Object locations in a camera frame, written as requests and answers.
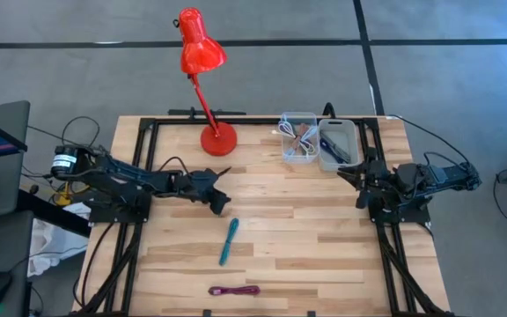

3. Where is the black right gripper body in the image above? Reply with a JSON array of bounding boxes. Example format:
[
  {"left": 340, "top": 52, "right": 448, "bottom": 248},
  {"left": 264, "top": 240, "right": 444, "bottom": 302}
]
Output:
[{"left": 355, "top": 147, "right": 389, "bottom": 210}]

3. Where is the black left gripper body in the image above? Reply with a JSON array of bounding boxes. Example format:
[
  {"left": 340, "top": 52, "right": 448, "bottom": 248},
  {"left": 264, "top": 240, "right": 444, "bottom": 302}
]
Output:
[{"left": 181, "top": 166, "right": 232, "bottom": 217}]

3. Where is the black white braided USB cable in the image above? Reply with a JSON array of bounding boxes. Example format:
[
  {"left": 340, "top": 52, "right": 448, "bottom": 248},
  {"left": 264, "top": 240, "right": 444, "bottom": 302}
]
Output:
[{"left": 330, "top": 131, "right": 352, "bottom": 164}]

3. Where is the dark blue USB cable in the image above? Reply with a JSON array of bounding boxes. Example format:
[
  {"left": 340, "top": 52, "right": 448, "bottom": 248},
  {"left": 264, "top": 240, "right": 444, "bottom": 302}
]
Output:
[{"left": 319, "top": 131, "right": 341, "bottom": 164}]

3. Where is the cream white USB cable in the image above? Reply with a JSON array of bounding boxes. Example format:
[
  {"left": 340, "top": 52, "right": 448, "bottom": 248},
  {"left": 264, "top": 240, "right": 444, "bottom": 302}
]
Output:
[{"left": 272, "top": 122, "right": 319, "bottom": 155}]

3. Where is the pink brown USB cable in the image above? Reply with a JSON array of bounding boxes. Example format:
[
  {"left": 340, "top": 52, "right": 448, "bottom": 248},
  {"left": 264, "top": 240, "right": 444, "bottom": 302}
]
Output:
[{"left": 291, "top": 124, "right": 310, "bottom": 153}]

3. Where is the teal braided USB cable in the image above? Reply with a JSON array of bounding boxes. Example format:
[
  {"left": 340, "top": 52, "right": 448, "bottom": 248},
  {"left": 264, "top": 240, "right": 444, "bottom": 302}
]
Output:
[{"left": 217, "top": 217, "right": 240, "bottom": 267}]

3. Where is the magenta braided USB cable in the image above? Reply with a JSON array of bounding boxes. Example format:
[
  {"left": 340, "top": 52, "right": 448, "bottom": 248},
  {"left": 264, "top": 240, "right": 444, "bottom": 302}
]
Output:
[{"left": 208, "top": 284, "right": 262, "bottom": 297}]

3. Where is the pale grey plastic bin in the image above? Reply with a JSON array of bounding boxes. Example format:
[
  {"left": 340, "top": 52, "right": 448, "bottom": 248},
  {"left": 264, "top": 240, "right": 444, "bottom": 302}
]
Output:
[{"left": 317, "top": 117, "right": 361, "bottom": 173}]

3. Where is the clear plastic bin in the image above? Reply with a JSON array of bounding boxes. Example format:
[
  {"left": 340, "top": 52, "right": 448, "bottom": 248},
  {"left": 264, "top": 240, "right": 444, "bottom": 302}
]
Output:
[{"left": 279, "top": 111, "right": 320, "bottom": 166}]

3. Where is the red desk lamp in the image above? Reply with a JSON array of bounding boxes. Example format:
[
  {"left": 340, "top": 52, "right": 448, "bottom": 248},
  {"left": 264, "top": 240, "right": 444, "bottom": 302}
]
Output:
[{"left": 173, "top": 6, "right": 239, "bottom": 158}]

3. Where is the yellow tool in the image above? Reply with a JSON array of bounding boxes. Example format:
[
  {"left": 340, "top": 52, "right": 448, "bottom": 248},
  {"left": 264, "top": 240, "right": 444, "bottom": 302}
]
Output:
[{"left": 55, "top": 182, "right": 77, "bottom": 208}]

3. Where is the white plastic bag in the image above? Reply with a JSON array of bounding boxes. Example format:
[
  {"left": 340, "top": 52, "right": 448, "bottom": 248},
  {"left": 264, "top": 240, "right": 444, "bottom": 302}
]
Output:
[{"left": 27, "top": 202, "right": 92, "bottom": 277}]

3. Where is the grey side desk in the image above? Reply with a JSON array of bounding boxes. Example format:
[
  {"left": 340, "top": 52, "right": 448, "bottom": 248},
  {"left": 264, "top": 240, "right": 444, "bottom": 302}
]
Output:
[{"left": 0, "top": 100, "right": 34, "bottom": 317}]

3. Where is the black aluminium table frame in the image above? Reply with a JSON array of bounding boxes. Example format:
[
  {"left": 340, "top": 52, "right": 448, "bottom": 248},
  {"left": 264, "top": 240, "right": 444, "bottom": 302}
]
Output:
[{"left": 70, "top": 107, "right": 457, "bottom": 317}]

